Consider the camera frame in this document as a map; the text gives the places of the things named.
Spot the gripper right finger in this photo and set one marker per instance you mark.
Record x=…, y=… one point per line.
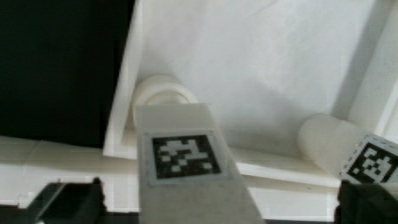
x=367, y=204

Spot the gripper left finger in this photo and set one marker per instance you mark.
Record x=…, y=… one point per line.
x=69, y=203

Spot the white table leg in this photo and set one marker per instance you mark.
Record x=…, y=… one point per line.
x=191, y=185
x=353, y=153

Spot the white square table top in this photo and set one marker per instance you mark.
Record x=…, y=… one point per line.
x=271, y=57

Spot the white fence front wall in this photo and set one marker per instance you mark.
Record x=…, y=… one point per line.
x=293, y=187

